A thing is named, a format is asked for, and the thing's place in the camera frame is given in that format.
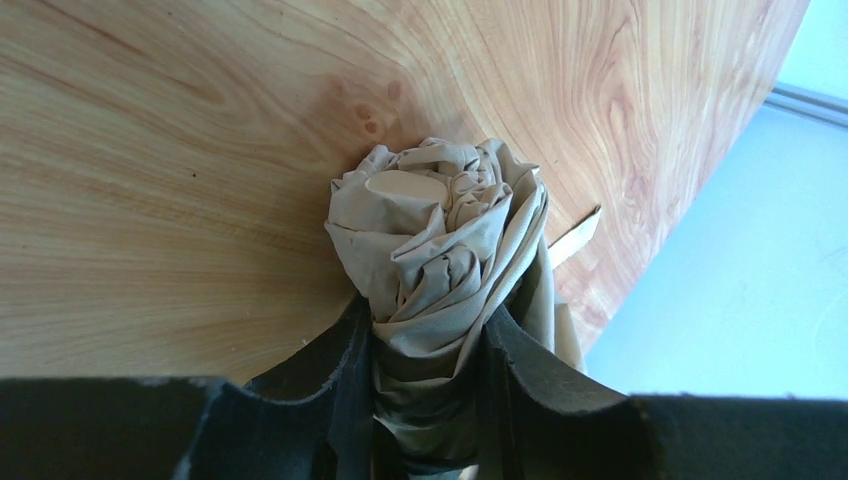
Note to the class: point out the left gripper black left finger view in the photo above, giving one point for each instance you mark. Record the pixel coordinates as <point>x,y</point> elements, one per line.
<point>309,417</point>

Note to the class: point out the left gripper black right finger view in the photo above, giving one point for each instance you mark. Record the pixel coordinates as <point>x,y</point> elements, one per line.
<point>538,418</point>

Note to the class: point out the aluminium frame rail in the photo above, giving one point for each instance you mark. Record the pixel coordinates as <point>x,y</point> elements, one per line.
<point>808,104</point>

